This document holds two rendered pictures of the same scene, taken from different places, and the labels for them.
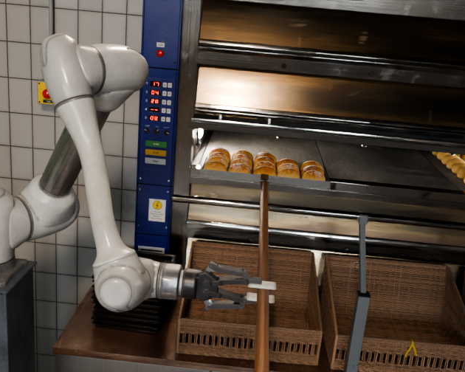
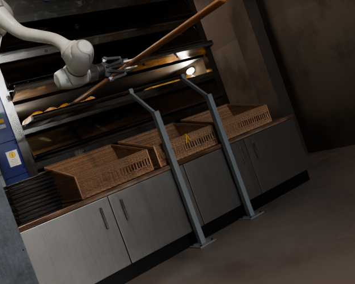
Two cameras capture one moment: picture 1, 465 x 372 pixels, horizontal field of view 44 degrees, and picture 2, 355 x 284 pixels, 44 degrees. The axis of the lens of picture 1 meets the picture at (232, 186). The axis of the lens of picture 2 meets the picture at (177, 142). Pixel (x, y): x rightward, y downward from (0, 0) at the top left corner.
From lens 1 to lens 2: 173 cm
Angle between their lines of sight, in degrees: 38
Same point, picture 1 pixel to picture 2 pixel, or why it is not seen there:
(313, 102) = not seen: hidden behind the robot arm
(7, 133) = not seen: outside the picture
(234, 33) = (12, 41)
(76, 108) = (3, 10)
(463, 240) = (171, 107)
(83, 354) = (30, 225)
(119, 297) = (88, 47)
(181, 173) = (17, 131)
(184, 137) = (9, 108)
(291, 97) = (57, 65)
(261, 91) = (40, 67)
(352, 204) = (114, 112)
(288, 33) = not seen: hidden behind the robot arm
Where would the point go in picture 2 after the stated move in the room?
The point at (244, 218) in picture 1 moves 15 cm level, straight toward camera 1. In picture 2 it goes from (66, 141) to (72, 137)
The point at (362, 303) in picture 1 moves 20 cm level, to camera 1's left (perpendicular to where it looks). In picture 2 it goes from (156, 114) to (132, 123)
